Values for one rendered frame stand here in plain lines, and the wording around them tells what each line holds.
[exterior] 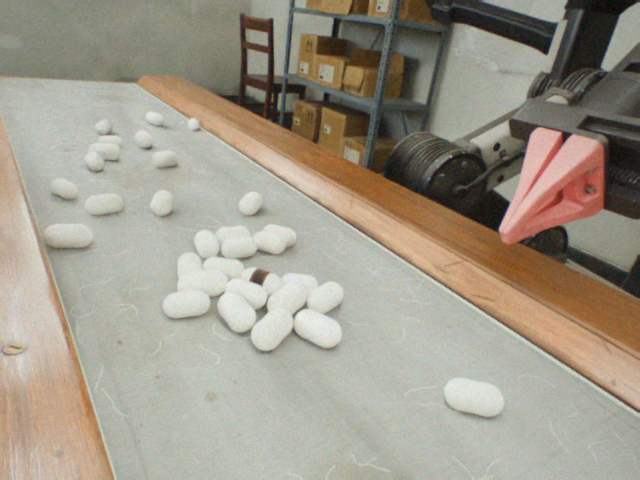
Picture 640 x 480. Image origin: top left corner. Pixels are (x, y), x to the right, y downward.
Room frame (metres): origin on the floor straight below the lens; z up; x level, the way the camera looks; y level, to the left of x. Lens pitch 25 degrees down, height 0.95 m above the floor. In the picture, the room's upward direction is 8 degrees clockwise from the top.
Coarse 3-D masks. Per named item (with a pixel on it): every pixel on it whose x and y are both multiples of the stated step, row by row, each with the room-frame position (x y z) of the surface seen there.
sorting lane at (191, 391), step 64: (64, 128) 0.72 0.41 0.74; (128, 128) 0.77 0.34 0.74; (128, 192) 0.49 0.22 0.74; (192, 192) 0.52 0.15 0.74; (64, 256) 0.34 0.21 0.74; (128, 256) 0.35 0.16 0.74; (256, 256) 0.38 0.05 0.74; (320, 256) 0.40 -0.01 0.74; (384, 256) 0.42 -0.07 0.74; (128, 320) 0.26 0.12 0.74; (192, 320) 0.27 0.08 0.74; (256, 320) 0.28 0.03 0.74; (384, 320) 0.31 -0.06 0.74; (448, 320) 0.32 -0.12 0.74; (128, 384) 0.20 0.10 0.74; (192, 384) 0.21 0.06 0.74; (256, 384) 0.22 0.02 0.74; (320, 384) 0.23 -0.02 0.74; (384, 384) 0.23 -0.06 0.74; (512, 384) 0.25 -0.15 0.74; (576, 384) 0.26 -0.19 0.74; (128, 448) 0.16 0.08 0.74; (192, 448) 0.17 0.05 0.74; (256, 448) 0.17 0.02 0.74; (320, 448) 0.18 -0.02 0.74; (384, 448) 0.18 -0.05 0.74; (448, 448) 0.19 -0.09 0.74; (512, 448) 0.20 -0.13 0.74; (576, 448) 0.20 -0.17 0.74
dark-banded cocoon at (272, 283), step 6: (246, 270) 0.32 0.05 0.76; (252, 270) 0.32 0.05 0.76; (246, 276) 0.32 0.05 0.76; (270, 276) 0.32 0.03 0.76; (276, 276) 0.32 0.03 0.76; (264, 282) 0.31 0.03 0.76; (270, 282) 0.31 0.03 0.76; (276, 282) 0.31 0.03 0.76; (264, 288) 0.31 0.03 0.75; (270, 288) 0.31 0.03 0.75; (276, 288) 0.31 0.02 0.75; (270, 294) 0.31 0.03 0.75
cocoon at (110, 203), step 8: (88, 200) 0.42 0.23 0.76; (96, 200) 0.42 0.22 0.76; (104, 200) 0.42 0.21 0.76; (112, 200) 0.43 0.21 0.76; (120, 200) 0.43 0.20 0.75; (88, 208) 0.42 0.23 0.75; (96, 208) 0.42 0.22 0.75; (104, 208) 0.42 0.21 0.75; (112, 208) 0.43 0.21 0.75; (120, 208) 0.43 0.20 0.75
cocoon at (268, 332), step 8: (272, 312) 0.27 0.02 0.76; (280, 312) 0.27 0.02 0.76; (288, 312) 0.27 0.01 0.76; (264, 320) 0.26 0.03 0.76; (272, 320) 0.26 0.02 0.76; (280, 320) 0.26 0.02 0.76; (288, 320) 0.26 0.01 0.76; (256, 328) 0.25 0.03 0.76; (264, 328) 0.25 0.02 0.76; (272, 328) 0.25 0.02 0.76; (280, 328) 0.25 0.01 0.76; (288, 328) 0.26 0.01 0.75; (256, 336) 0.25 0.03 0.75; (264, 336) 0.25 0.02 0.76; (272, 336) 0.25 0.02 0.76; (280, 336) 0.25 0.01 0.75; (256, 344) 0.25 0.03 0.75; (264, 344) 0.24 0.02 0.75; (272, 344) 0.25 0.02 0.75
